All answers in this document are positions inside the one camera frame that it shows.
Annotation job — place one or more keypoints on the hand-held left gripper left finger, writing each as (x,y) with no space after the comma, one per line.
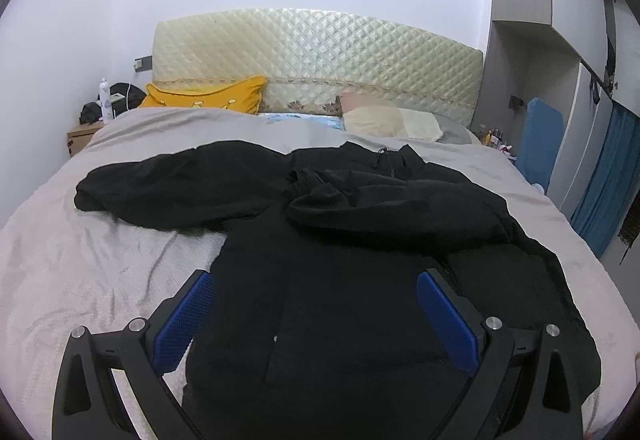
(182,320)

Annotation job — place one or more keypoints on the brown patterned hanging garment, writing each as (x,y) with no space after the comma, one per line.
(627,232)

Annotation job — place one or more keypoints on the blue cushion board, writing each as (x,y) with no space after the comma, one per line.
(542,140)

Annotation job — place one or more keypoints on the blue hanging curtain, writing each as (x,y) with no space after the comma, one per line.
(605,180)

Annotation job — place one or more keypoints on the white spray bottle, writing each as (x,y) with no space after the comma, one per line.
(105,103)

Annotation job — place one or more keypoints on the group of small cosmetic bottles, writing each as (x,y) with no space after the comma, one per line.
(495,140)

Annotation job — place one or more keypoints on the light blue printed sheet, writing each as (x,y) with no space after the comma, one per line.
(300,119)

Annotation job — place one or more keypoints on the black wall switch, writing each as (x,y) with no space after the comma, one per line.
(516,102)

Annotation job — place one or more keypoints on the black sweater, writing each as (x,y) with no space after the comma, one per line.
(325,270)

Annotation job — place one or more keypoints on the bed with grey cover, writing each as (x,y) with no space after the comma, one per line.
(100,245)

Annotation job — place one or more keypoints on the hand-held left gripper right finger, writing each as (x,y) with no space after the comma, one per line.
(450,322)

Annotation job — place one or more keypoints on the dark wall socket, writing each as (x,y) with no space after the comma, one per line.
(142,64)

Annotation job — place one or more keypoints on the wooden nightstand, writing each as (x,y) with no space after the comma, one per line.
(80,138)

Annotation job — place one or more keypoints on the white cloth bundle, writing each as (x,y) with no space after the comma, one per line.
(538,186)

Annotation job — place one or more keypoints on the black bag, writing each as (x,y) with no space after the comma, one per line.
(134,95)

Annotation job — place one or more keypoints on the cream quilted headboard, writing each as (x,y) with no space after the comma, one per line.
(310,45)

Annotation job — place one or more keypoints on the beige patchwork pillow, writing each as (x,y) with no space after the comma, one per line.
(385,120)

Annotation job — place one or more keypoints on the yellow pillow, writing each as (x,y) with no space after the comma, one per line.
(210,95)

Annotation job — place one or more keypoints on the black pouch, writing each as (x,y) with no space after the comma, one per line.
(91,114)

